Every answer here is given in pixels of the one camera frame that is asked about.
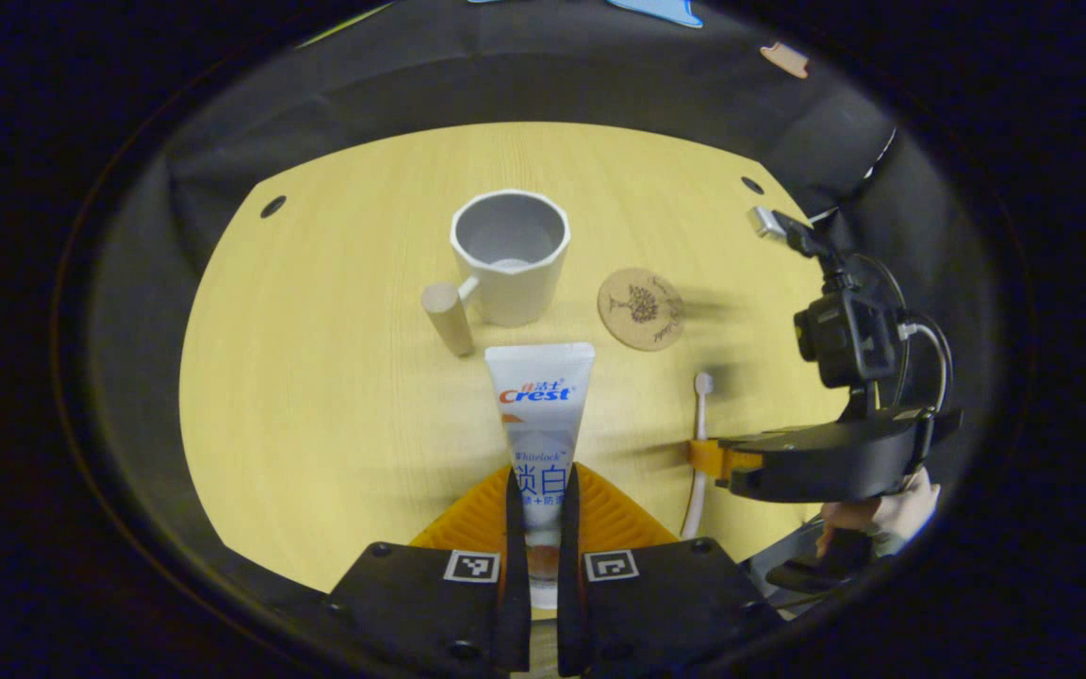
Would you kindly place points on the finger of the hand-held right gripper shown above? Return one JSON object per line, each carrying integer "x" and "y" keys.
{"x": 717, "y": 459}

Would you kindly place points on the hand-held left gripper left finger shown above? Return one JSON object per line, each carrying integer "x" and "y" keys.
{"x": 517, "y": 566}

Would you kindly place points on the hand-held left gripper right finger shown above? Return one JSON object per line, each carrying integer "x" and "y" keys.
{"x": 569, "y": 566}

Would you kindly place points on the white toothbrush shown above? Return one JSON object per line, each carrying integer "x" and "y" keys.
{"x": 701, "y": 415}

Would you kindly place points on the round cork coaster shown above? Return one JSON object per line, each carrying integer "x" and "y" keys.
{"x": 642, "y": 311}

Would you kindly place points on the white toothpaste tube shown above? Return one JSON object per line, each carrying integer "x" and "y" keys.
{"x": 541, "y": 377}

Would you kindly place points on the black backdrop cloth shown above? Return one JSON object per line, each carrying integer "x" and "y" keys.
{"x": 505, "y": 75}

